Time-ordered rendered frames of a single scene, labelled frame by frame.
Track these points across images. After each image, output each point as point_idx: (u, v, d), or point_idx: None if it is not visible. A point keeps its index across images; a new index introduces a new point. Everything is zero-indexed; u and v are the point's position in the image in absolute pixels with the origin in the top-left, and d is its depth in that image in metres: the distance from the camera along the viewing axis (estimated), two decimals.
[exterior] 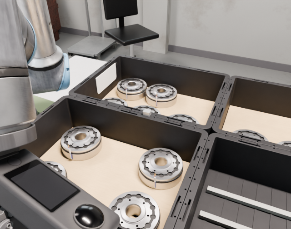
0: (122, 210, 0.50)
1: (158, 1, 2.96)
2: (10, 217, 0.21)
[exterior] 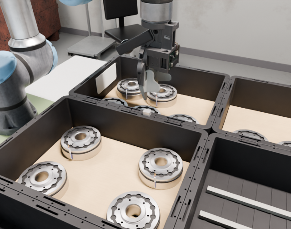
0: (122, 210, 0.50)
1: None
2: None
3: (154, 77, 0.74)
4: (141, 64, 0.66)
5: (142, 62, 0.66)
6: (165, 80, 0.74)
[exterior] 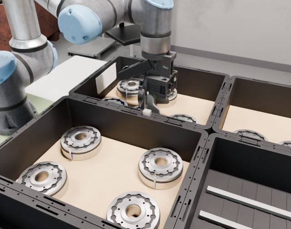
0: (122, 210, 0.50)
1: None
2: None
3: None
4: (142, 91, 0.70)
5: (142, 88, 0.70)
6: (163, 103, 0.79)
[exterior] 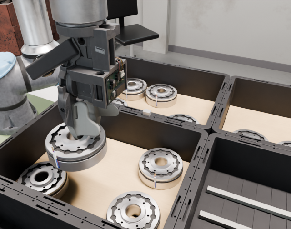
0: (122, 210, 0.50)
1: (158, 1, 2.96)
2: None
3: (93, 112, 0.48)
4: (64, 96, 0.40)
5: (65, 92, 0.40)
6: (110, 115, 0.49)
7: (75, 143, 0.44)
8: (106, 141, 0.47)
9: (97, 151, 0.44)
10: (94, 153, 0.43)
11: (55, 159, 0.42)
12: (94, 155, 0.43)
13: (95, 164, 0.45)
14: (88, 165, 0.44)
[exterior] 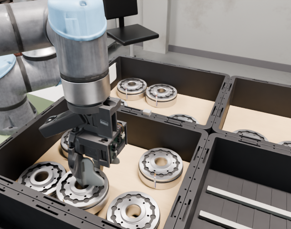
0: (122, 210, 0.50)
1: (158, 1, 2.96)
2: None
3: (97, 160, 0.55)
4: (73, 156, 0.47)
5: (73, 152, 0.47)
6: (112, 163, 0.55)
7: (82, 192, 0.50)
8: (109, 187, 0.53)
9: (101, 199, 0.50)
10: (98, 201, 0.50)
11: None
12: (98, 203, 0.50)
13: (100, 209, 0.51)
14: (94, 211, 0.50)
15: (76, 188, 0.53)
